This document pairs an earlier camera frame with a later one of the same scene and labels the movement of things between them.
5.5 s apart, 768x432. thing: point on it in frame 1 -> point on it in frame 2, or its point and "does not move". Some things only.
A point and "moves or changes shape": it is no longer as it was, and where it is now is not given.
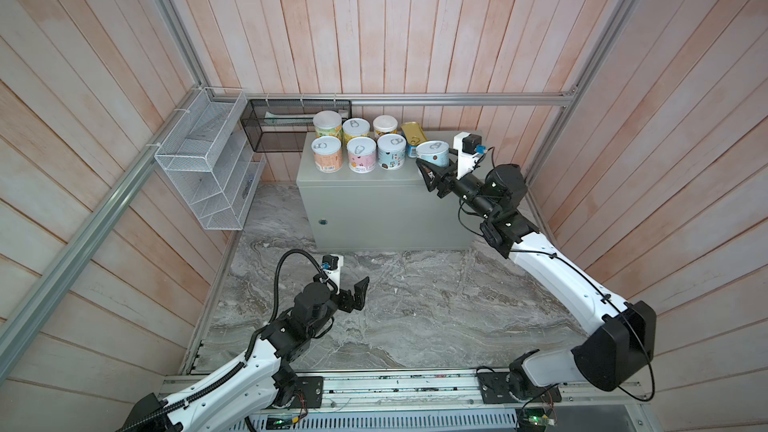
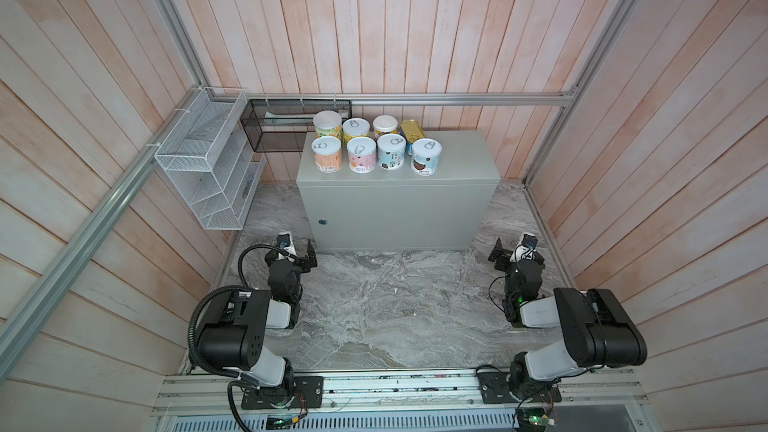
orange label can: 328,155 does not move
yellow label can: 327,123 does not move
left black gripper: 359,296 -> 304,262
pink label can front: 362,154 does not move
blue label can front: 391,149 does not move
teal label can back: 435,152 moves or changes shape
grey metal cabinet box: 383,209 does not move
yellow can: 355,127 does not move
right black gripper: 441,179 -> 505,256
